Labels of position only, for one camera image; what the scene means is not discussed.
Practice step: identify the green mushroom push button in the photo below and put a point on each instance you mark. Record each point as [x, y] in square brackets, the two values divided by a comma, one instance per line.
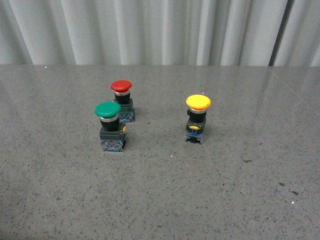
[113, 132]

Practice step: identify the white pleated curtain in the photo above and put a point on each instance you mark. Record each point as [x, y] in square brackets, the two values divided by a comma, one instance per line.
[160, 32]

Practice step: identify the yellow mushroom push button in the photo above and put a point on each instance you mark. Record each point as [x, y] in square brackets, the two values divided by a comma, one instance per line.
[198, 105]

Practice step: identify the red mushroom push button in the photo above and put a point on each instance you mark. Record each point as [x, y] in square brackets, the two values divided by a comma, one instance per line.
[122, 96]

